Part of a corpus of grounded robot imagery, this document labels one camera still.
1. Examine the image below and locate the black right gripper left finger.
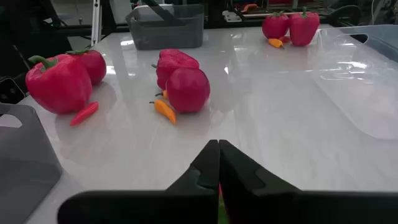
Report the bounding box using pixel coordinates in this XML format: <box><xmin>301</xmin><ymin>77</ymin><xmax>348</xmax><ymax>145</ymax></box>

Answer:
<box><xmin>57</xmin><ymin>139</ymin><xmax>221</xmax><ymax>224</ymax></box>

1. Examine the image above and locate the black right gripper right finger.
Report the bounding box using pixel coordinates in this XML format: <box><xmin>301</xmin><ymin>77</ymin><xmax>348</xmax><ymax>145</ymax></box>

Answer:
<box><xmin>219</xmin><ymin>139</ymin><xmax>398</xmax><ymax>224</ymax></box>

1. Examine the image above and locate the red toy chili pepper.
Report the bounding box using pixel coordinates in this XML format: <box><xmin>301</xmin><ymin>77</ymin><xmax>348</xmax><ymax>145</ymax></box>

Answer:
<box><xmin>69</xmin><ymin>101</ymin><xmax>100</xmax><ymax>127</ymax></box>

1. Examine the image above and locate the red toy bell pepper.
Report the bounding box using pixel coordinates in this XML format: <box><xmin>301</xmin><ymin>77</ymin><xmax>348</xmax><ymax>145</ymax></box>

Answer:
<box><xmin>289</xmin><ymin>6</ymin><xmax>321</xmax><ymax>47</ymax></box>
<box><xmin>151</xmin><ymin>48</ymin><xmax>200</xmax><ymax>91</ymax></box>
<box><xmin>25</xmin><ymin>53</ymin><xmax>93</xmax><ymax>115</ymax></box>

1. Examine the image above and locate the orange toy chili pepper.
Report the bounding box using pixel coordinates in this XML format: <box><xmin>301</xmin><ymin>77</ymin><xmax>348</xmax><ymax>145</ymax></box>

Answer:
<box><xmin>268</xmin><ymin>37</ymin><xmax>285</xmax><ymax>50</ymax></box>

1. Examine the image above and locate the clear plastic basket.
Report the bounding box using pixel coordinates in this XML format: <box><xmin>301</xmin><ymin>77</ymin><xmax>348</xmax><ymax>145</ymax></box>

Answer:
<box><xmin>310</xmin><ymin>24</ymin><xmax>398</xmax><ymax>141</ymax></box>

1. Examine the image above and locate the grey plastic basket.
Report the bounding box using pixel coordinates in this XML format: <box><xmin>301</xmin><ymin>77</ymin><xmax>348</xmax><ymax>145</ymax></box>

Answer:
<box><xmin>0</xmin><ymin>103</ymin><xmax>63</xmax><ymax>224</ymax></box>
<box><xmin>125</xmin><ymin>3</ymin><xmax>205</xmax><ymax>51</ymax></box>

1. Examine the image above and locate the silver aluminium frame post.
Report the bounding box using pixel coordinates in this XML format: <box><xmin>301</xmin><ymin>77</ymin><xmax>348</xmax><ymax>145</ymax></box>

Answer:
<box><xmin>90</xmin><ymin>0</ymin><xmax>103</xmax><ymax>47</ymax></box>

